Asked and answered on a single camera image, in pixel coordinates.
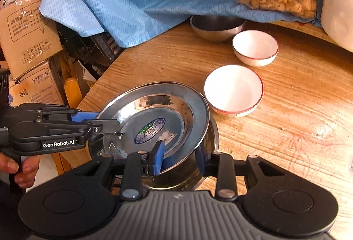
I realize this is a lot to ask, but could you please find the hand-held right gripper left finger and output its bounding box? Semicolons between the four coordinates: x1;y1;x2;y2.
83;141;166;201

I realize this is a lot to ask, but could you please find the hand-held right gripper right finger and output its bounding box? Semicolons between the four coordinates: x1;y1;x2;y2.
195;145;287;201

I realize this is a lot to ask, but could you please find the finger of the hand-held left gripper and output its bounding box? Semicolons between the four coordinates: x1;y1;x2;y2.
34;103;103;123
35;119;124;144

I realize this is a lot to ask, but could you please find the stainless steel plate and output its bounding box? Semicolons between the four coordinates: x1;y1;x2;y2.
95;82;210;176

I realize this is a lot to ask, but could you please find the white bowl with red rim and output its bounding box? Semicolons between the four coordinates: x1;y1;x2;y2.
232;30;279;67
203;65;264;117

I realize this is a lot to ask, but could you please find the person's left hand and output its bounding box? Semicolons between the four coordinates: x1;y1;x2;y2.
0;152;41;189

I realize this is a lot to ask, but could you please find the yellow wooden chair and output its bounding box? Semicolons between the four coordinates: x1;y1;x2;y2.
52;50;83;174

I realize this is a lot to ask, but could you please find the cardboard box with label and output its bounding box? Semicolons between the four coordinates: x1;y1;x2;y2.
8;61;65;108

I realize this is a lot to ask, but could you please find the black plastic crate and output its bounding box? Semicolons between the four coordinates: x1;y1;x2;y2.
56;22;123;82

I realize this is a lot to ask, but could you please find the printed brown cardboard box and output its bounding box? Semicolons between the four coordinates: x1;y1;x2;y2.
0;0;63;81

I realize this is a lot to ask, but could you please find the small stainless steel bowl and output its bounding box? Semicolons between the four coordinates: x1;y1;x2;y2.
190;15;247;42

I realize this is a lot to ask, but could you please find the white jug with blue lid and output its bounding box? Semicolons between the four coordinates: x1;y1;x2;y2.
320;0;353;53

